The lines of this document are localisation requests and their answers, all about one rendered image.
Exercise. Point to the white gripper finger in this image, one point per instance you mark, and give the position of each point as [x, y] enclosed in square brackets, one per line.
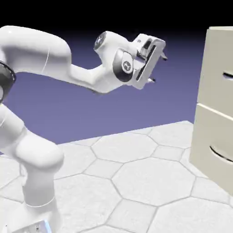
[151, 80]
[163, 56]

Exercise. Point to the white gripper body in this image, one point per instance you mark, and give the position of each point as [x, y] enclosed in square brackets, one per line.
[152, 60]

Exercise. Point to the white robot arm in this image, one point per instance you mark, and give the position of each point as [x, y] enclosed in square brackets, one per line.
[36, 54]

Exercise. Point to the cream drawer front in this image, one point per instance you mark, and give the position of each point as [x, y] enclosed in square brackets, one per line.
[216, 72]
[213, 149]

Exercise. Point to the cream painted cabinet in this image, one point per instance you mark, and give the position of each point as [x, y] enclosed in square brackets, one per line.
[214, 102]

